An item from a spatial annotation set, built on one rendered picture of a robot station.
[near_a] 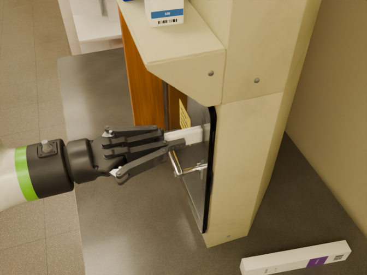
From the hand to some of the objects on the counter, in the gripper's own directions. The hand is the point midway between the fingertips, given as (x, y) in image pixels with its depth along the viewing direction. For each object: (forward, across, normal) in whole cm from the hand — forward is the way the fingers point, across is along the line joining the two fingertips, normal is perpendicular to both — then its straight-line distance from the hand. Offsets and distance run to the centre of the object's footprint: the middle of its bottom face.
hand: (183, 137), depth 64 cm
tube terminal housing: (+17, +11, +37) cm, 42 cm away
